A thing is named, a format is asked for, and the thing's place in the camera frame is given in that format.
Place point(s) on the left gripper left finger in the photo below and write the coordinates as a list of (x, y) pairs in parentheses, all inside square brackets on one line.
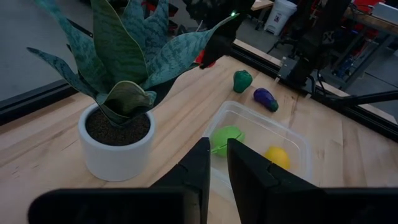
[(196, 180)]

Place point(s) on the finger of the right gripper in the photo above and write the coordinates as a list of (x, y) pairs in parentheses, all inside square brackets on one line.
[(217, 48)]

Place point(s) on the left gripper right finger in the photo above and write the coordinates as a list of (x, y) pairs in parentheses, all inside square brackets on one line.
[(264, 196)]

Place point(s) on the red toy tomato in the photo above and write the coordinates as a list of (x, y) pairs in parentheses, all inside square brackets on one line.
[(199, 57)]

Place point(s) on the yellow toy lemon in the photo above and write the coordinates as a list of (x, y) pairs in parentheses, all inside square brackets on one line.
[(278, 157)]

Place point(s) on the dark green toy pepper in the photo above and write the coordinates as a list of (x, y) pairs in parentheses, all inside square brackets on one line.
[(242, 81)]

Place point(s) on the green toy pear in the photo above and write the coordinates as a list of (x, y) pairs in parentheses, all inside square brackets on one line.
[(224, 133)]

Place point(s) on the purple toy eggplant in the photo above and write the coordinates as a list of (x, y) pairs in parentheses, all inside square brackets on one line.
[(264, 97)]

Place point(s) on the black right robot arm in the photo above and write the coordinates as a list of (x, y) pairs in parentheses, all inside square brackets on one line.
[(314, 40)]

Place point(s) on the clear plastic tupperware container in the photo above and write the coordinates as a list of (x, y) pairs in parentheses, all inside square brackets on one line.
[(258, 124)]

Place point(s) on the white trash bin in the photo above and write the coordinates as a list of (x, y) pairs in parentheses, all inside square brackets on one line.
[(280, 15)]

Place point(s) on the green snake plant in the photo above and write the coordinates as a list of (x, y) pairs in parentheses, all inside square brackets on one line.
[(118, 46)]

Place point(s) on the dark potting soil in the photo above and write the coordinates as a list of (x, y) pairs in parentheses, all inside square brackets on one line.
[(102, 133)]

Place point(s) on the black horizontal boom bar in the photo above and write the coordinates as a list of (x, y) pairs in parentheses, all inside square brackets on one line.
[(367, 98)]

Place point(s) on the wooden workbench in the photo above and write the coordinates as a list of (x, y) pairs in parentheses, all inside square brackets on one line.
[(376, 21)]

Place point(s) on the black aluminium frame rail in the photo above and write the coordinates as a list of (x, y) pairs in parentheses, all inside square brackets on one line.
[(373, 121), (31, 101)]

